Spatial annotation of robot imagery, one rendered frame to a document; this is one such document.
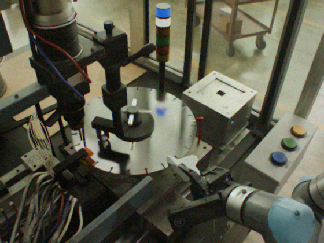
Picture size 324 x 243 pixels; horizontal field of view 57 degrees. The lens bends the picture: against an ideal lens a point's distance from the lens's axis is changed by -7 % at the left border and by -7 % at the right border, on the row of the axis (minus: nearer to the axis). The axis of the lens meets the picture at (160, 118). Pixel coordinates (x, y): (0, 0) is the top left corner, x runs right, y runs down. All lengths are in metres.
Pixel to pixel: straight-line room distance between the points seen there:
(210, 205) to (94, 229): 0.23
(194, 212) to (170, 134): 0.24
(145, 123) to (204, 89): 0.30
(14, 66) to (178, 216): 1.16
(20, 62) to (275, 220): 1.34
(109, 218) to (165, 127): 0.31
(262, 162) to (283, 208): 0.33
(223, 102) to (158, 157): 0.34
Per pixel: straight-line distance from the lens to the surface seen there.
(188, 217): 0.65
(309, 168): 2.18
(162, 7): 0.95
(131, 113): 0.79
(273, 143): 0.91
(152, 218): 0.81
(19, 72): 1.52
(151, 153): 0.76
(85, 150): 0.74
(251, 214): 0.57
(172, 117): 0.85
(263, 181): 0.86
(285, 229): 0.53
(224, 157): 1.03
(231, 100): 1.02
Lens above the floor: 1.52
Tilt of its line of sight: 42 degrees down
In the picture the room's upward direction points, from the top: 1 degrees clockwise
